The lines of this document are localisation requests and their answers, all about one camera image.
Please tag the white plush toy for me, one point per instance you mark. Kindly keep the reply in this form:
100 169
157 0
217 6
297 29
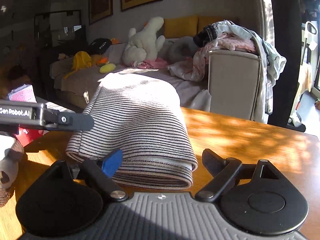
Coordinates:
144 45

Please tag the yellow plush toy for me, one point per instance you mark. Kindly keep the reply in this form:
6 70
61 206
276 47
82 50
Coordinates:
82 60

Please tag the yellow cushion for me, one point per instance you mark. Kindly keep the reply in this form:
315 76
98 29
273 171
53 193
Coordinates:
180 27

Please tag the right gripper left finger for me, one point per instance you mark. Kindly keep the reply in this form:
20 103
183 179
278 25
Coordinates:
110 163

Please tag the pile of clothes on armrest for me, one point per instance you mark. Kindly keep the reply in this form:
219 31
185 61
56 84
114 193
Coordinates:
227 35

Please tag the striped knit garment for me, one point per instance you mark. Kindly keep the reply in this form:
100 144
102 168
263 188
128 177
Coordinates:
141 116

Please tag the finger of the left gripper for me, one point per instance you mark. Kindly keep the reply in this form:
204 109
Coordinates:
67 121

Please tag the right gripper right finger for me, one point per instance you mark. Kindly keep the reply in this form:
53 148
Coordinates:
213 163

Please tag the beige sofa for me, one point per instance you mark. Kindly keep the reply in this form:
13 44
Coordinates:
229 87

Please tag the black cap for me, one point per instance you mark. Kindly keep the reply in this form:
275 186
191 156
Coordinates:
99 46

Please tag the brown knit gloved hand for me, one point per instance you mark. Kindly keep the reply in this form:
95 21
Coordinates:
12 152

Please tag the black glass cabinet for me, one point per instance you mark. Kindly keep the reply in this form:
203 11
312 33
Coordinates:
61 29

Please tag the pink white blanket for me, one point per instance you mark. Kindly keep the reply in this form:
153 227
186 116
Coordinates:
192 69

